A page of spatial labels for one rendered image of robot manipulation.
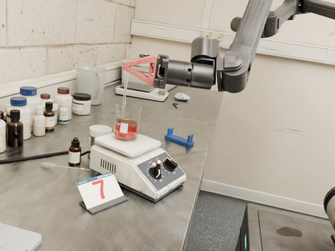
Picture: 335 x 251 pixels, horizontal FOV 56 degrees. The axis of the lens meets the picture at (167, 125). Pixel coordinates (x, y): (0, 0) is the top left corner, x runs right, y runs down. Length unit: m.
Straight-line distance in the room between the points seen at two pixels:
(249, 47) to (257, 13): 0.11
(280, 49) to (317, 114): 0.49
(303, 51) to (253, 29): 1.33
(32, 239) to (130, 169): 0.24
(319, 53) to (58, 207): 1.80
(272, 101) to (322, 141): 0.42
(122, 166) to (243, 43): 0.39
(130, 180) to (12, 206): 0.23
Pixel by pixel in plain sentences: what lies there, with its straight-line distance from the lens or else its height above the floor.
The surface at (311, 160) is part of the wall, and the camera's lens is 2.33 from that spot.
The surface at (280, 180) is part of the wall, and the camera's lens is 2.35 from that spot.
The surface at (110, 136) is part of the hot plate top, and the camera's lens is 0.77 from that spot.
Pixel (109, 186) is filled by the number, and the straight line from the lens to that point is 0.68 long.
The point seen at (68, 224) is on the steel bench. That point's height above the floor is 0.75.
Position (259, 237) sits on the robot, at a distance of 1.38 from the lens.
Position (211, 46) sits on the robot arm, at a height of 1.08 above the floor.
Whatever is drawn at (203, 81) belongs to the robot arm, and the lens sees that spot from 0.71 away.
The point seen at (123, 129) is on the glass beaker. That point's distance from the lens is 0.73.
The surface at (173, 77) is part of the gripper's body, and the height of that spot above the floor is 1.00.
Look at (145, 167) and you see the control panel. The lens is 0.69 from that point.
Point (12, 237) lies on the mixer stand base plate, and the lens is 0.58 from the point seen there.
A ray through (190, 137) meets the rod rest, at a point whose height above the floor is 0.78.
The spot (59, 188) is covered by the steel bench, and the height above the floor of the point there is 0.75.
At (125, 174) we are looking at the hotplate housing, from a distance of 0.70.
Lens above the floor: 1.11
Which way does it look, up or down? 17 degrees down
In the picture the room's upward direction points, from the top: 8 degrees clockwise
